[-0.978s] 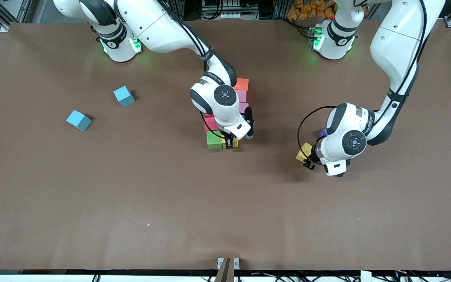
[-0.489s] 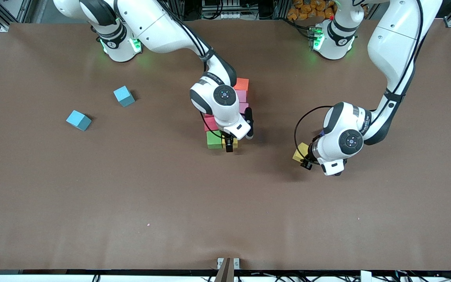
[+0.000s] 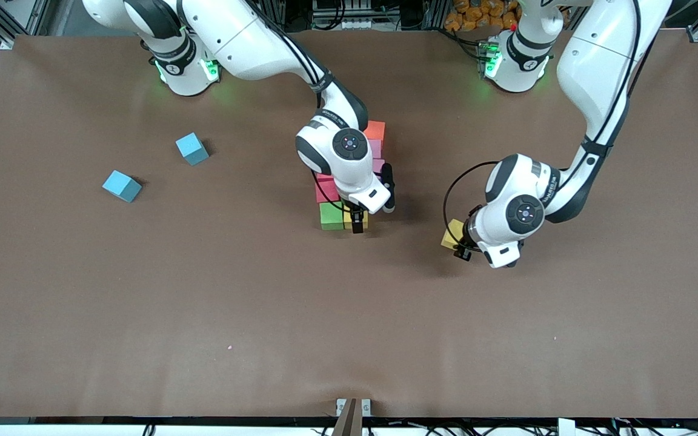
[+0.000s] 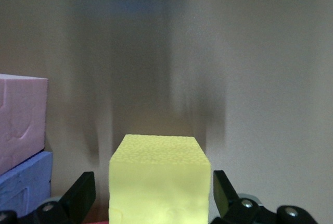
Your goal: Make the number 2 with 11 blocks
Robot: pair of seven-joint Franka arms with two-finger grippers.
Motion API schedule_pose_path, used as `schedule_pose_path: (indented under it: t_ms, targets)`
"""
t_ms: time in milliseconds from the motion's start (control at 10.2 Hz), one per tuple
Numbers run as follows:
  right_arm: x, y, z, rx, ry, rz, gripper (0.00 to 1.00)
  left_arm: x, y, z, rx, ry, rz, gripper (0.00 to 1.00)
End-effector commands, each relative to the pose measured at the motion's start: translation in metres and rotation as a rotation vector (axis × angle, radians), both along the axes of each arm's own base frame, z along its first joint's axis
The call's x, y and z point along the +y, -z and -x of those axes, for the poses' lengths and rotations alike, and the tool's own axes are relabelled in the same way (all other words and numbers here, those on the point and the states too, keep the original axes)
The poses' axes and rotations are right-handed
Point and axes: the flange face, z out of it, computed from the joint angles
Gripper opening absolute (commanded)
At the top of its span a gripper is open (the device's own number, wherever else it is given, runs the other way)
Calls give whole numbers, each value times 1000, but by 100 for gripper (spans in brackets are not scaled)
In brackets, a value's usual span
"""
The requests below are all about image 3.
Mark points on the orange foam cube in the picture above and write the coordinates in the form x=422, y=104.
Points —
x=375, y=129

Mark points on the green foam cube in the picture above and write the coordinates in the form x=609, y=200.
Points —
x=331, y=216

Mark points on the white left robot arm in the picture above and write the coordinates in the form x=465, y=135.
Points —
x=525, y=212

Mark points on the red foam cube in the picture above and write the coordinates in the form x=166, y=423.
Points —
x=323, y=177
x=323, y=191

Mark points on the light blue foam cube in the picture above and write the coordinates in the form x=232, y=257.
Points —
x=122, y=186
x=191, y=148

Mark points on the yellow foam cube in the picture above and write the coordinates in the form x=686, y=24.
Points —
x=453, y=233
x=349, y=221

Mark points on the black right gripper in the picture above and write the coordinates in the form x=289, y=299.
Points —
x=357, y=217

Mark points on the metal bracket with post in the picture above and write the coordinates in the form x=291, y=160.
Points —
x=352, y=418

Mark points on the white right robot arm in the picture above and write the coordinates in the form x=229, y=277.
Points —
x=349, y=175

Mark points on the pink foam cube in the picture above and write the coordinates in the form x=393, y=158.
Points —
x=375, y=148
x=378, y=165

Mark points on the white power strip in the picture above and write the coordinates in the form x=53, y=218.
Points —
x=358, y=24

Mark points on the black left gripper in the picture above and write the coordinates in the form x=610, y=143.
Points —
x=468, y=241

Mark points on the orange bagged items pile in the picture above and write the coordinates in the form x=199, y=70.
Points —
x=473, y=12

